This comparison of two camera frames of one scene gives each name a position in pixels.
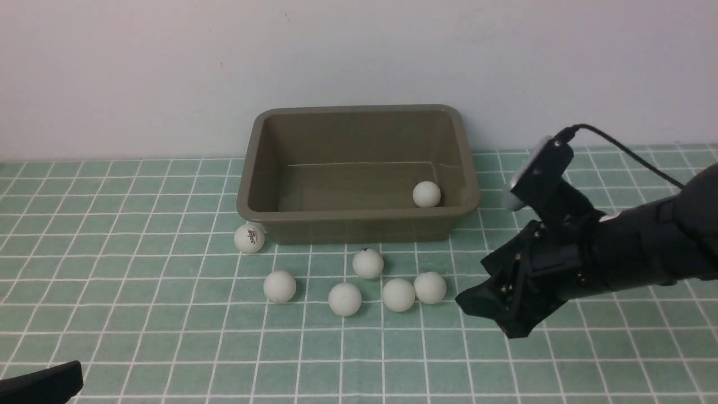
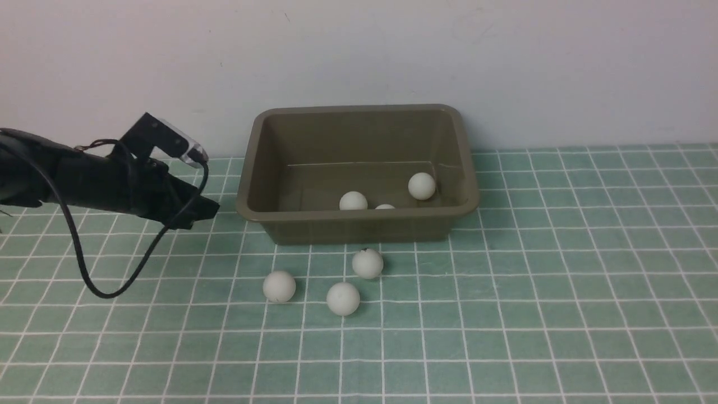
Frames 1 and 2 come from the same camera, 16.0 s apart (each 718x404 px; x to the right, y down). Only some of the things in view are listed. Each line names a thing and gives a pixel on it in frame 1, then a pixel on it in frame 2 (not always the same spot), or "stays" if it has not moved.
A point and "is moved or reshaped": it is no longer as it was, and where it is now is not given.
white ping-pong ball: [279, 286] stays
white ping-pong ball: [427, 194] is moved or reshaped
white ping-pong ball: [344, 299] stays
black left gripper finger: [54, 385] -> [142, 187]
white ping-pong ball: [429, 287] -> [353, 201]
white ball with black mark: [368, 264] stays
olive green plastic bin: [345, 173] stays
